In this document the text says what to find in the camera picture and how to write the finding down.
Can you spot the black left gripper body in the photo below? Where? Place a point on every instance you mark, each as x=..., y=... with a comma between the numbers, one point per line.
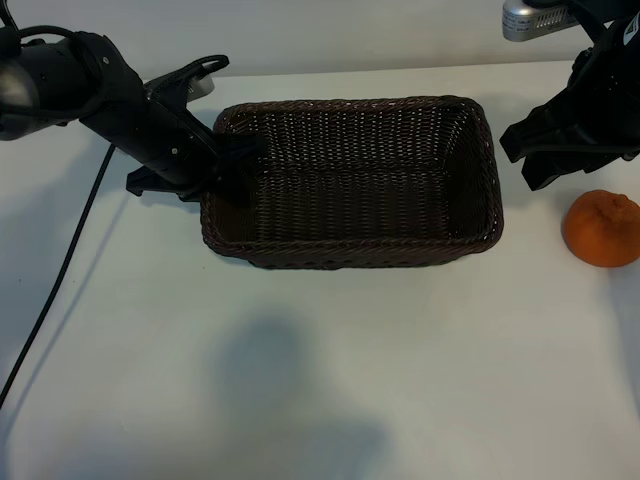
x=155, y=145

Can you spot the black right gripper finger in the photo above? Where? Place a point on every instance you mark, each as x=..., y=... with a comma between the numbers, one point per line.
x=542, y=172
x=525, y=135

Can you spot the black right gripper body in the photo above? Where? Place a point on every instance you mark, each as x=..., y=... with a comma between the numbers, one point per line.
x=600, y=110

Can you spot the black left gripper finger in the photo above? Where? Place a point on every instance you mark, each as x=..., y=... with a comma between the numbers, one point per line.
x=240, y=155

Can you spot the orange fruit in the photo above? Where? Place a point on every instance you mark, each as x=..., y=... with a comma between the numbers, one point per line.
x=602, y=230

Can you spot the dark brown wicker basket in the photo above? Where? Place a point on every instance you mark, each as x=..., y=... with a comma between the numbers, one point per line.
x=350, y=200

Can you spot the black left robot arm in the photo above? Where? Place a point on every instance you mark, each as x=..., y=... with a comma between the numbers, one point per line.
x=45, y=85

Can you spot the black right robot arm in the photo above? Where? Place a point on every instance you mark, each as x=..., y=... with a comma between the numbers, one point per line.
x=622, y=22

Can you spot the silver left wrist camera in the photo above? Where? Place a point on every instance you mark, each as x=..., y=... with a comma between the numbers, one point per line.
x=197, y=86

